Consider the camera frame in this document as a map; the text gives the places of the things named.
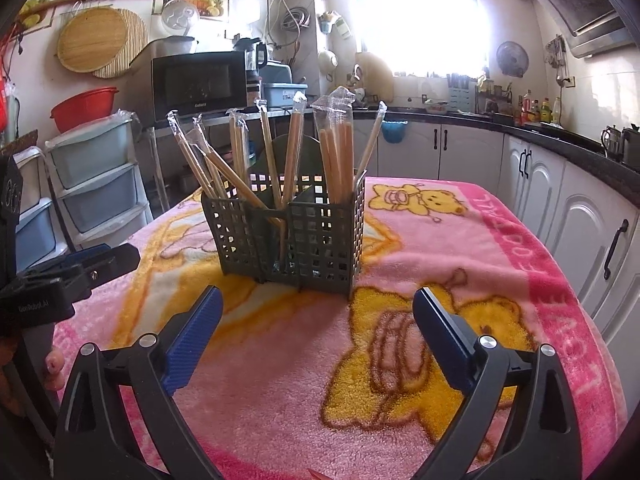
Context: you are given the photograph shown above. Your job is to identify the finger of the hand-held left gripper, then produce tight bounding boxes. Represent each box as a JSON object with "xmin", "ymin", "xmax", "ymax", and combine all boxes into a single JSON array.
[
  {"xmin": 74, "ymin": 243, "xmax": 141, "ymax": 289},
  {"xmin": 14, "ymin": 243, "xmax": 114, "ymax": 289}
]

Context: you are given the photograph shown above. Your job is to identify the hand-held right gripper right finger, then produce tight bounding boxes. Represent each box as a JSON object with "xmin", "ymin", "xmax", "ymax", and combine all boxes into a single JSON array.
[{"xmin": 412, "ymin": 287, "xmax": 584, "ymax": 480}]

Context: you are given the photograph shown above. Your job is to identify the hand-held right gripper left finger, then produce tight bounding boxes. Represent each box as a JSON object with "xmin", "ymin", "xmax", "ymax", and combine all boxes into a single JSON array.
[{"xmin": 52, "ymin": 285, "xmax": 225, "ymax": 480}]

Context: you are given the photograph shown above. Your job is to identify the green plastic utensil basket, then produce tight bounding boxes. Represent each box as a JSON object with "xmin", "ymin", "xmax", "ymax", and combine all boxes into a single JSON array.
[{"xmin": 200, "ymin": 134, "xmax": 367, "ymax": 295}]

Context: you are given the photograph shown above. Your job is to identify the set of chopsticks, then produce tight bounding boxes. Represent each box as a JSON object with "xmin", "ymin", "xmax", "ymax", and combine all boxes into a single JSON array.
[{"xmin": 166, "ymin": 86, "xmax": 389, "ymax": 282}]

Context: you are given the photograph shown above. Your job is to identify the hanging small utensils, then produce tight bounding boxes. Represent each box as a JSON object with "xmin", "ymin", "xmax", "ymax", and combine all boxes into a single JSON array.
[{"xmin": 544, "ymin": 34, "xmax": 569, "ymax": 87}]

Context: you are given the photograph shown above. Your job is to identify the person's left hand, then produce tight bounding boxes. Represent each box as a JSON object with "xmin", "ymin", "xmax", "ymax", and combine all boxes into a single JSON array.
[{"xmin": 42, "ymin": 348, "xmax": 66, "ymax": 391}]

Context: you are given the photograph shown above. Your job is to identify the pink printed blanket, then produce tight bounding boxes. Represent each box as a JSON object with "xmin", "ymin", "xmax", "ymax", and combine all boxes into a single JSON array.
[{"xmin": 51, "ymin": 175, "xmax": 629, "ymax": 480}]

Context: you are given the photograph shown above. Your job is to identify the metal shelf table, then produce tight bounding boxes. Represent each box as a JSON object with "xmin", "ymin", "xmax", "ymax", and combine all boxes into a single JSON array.
[{"xmin": 139, "ymin": 104, "xmax": 311, "ymax": 212}]

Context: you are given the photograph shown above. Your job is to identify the wicker basket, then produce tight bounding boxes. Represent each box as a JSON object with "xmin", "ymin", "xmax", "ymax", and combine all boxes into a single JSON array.
[{"xmin": 0, "ymin": 129, "xmax": 40, "ymax": 154}]

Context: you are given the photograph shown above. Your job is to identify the red plastic basin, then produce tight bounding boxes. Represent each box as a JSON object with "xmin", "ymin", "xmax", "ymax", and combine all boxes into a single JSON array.
[{"xmin": 49, "ymin": 86, "xmax": 120, "ymax": 134}]

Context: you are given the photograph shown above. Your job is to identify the red snack bag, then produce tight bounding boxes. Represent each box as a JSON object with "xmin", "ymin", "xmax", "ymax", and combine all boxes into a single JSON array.
[{"xmin": 0, "ymin": 74, "xmax": 14, "ymax": 132}]

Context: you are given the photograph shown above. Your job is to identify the white lower cabinets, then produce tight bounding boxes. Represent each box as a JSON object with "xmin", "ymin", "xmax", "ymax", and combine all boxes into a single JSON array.
[{"xmin": 364, "ymin": 119, "xmax": 640, "ymax": 363}]

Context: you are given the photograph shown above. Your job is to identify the black microwave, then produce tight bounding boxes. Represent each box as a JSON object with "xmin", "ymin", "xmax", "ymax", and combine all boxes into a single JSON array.
[{"xmin": 151, "ymin": 50, "xmax": 249, "ymax": 122}]

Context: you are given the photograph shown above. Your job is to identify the blue hanging bin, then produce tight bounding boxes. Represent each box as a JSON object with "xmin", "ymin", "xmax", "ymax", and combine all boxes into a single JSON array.
[{"xmin": 380, "ymin": 118, "xmax": 407, "ymax": 145}]

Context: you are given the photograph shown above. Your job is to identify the round bamboo mat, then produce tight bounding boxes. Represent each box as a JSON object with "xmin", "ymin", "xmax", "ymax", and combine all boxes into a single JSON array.
[{"xmin": 92, "ymin": 8, "xmax": 150, "ymax": 80}]

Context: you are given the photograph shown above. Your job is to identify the round wooden board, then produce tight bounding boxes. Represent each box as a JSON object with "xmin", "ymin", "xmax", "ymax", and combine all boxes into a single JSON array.
[{"xmin": 56, "ymin": 7, "xmax": 129, "ymax": 74}]

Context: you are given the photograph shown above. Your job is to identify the black kitchen counter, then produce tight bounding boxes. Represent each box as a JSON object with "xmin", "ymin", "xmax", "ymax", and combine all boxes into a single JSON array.
[{"xmin": 359, "ymin": 107, "xmax": 640, "ymax": 197}]

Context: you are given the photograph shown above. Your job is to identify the metal pot with lid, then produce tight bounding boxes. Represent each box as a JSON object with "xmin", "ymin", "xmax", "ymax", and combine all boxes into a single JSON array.
[{"xmin": 149, "ymin": 34, "xmax": 199, "ymax": 59}]

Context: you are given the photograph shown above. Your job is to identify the grey plastic box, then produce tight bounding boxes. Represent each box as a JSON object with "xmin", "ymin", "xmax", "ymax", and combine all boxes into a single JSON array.
[{"xmin": 260, "ymin": 82, "xmax": 309, "ymax": 108}]

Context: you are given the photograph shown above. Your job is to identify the teal knife block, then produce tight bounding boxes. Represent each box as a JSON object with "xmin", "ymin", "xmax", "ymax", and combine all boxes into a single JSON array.
[{"xmin": 447, "ymin": 73, "xmax": 476, "ymax": 111}]

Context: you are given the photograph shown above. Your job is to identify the black blender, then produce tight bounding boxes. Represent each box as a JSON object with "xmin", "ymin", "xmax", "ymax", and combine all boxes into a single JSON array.
[{"xmin": 232, "ymin": 37, "xmax": 269, "ymax": 106}]

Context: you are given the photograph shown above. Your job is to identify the row of oil bottles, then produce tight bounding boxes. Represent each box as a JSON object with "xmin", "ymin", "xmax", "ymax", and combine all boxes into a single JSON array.
[{"xmin": 517, "ymin": 88, "xmax": 564, "ymax": 126}]

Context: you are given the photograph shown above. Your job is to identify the glass french press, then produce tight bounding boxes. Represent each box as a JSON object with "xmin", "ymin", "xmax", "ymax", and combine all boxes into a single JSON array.
[{"xmin": 601, "ymin": 124, "xmax": 623, "ymax": 159}]

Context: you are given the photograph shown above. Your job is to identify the dark metal kettle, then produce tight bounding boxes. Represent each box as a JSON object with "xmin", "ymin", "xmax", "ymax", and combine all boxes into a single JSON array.
[{"xmin": 619, "ymin": 127, "xmax": 640, "ymax": 167}]

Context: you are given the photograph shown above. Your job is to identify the beige plastic container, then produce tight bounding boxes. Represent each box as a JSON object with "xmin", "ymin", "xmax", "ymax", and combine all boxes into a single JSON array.
[{"xmin": 354, "ymin": 51, "xmax": 395, "ymax": 104}]

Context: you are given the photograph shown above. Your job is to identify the kitchen window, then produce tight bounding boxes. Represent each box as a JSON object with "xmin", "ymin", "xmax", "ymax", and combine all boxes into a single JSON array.
[{"xmin": 349, "ymin": 0, "xmax": 492, "ymax": 79}]

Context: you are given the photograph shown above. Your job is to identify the black range hood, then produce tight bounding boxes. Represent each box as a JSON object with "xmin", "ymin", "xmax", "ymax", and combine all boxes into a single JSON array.
[{"xmin": 514, "ymin": 0, "xmax": 636, "ymax": 59}]

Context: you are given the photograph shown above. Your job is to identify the dark wall fan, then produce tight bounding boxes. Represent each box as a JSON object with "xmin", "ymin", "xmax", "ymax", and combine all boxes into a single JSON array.
[{"xmin": 495, "ymin": 40, "xmax": 530, "ymax": 79}]

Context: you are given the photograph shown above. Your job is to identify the coiled hose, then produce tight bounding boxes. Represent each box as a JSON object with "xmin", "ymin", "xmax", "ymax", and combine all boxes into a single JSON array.
[{"xmin": 281, "ymin": 5, "xmax": 314, "ymax": 30}]

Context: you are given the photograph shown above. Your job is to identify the wall utensil holder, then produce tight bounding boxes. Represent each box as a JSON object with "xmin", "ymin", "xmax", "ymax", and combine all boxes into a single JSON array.
[{"xmin": 318, "ymin": 9, "xmax": 351, "ymax": 39}]

